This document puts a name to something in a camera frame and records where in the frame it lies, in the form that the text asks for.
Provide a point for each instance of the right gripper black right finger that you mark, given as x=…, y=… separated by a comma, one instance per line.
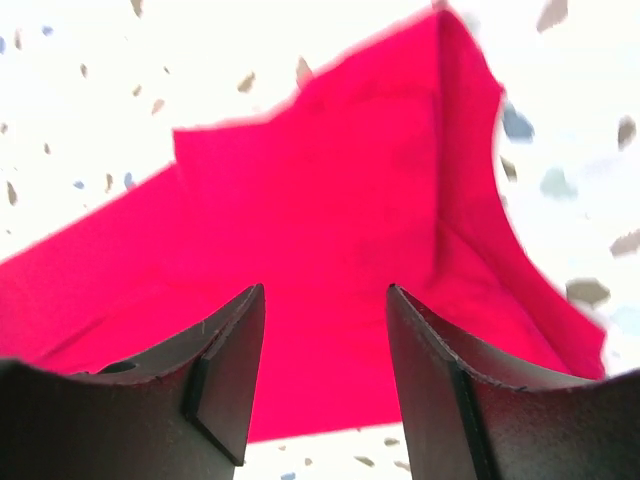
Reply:
x=471, y=411

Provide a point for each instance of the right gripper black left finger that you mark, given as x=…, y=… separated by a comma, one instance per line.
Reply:
x=179, y=410

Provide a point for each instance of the red t shirt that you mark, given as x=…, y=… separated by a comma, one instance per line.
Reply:
x=379, y=172

